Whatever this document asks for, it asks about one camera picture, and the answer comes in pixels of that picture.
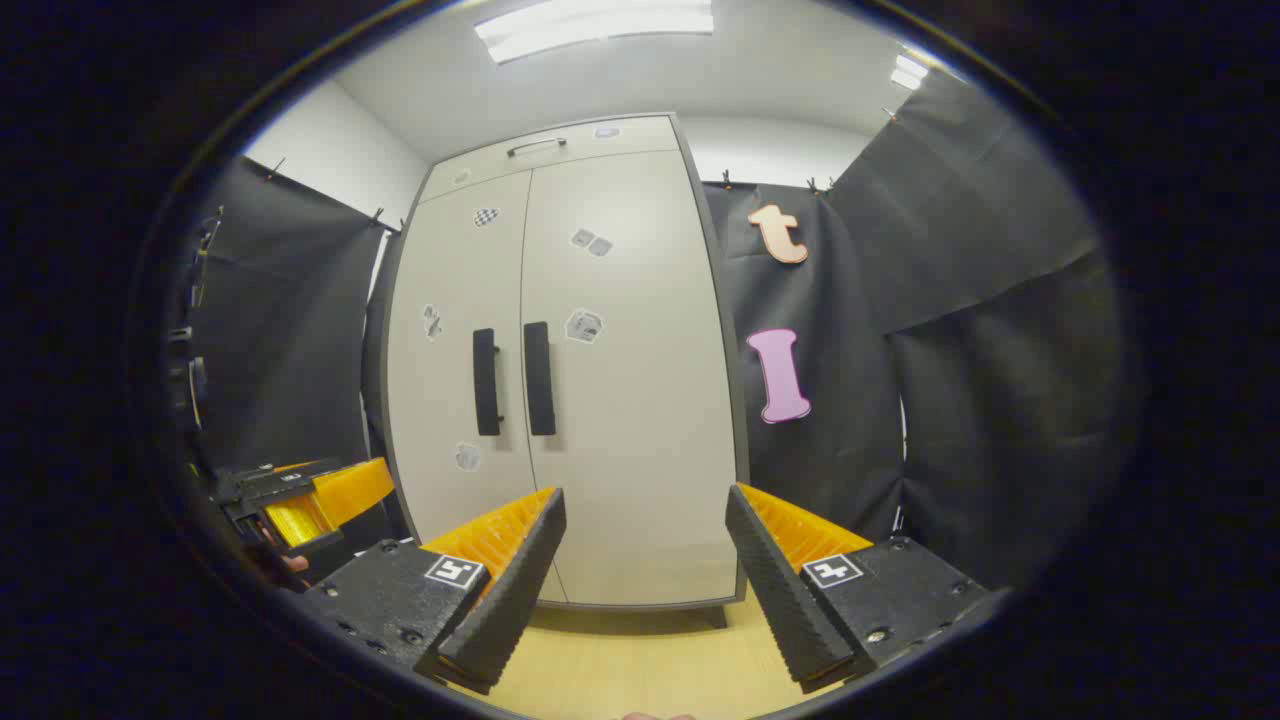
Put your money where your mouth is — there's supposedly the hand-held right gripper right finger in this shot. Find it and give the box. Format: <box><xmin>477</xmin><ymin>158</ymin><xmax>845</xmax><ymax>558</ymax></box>
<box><xmin>725</xmin><ymin>483</ymin><xmax>1011</xmax><ymax>696</ymax></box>

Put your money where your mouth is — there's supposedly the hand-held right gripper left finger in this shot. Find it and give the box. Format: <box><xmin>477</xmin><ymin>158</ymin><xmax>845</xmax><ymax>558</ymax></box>
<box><xmin>300</xmin><ymin>487</ymin><xmax>568</xmax><ymax>696</ymax></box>

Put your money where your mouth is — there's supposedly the beige double-door shoe cabinet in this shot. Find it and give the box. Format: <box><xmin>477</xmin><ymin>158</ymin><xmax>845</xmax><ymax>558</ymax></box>
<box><xmin>378</xmin><ymin>112</ymin><xmax>751</xmax><ymax>629</ymax></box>

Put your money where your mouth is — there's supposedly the black door handle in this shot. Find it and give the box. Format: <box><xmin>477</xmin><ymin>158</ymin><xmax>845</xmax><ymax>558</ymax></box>
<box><xmin>523</xmin><ymin>321</ymin><xmax>557</xmax><ymax>437</ymax></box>
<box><xmin>472</xmin><ymin>327</ymin><xmax>504</xmax><ymax>438</ymax></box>

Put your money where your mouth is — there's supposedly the beige cabinet door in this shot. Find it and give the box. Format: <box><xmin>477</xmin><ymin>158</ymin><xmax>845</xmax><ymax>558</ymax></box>
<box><xmin>520</xmin><ymin>150</ymin><xmax>741</xmax><ymax>608</ymax></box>

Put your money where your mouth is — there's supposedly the beige cabinet top flap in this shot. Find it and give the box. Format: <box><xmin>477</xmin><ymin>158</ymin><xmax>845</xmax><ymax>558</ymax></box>
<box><xmin>418</xmin><ymin>115</ymin><xmax>683</xmax><ymax>203</ymax></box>

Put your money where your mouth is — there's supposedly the black backdrop cloth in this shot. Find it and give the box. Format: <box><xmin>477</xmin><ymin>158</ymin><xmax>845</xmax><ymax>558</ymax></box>
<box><xmin>700</xmin><ymin>70</ymin><xmax>1136</xmax><ymax>591</ymax></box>
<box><xmin>190</xmin><ymin>155</ymin><xmax>406</xmax><ymax>561</ymax></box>

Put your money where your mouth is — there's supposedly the large ceiling light panel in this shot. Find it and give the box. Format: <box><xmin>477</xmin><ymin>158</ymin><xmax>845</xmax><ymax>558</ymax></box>
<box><xmin>474</xmin><ymin>0</ymin><xmax>717</xmax><ymax>65</ymax></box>

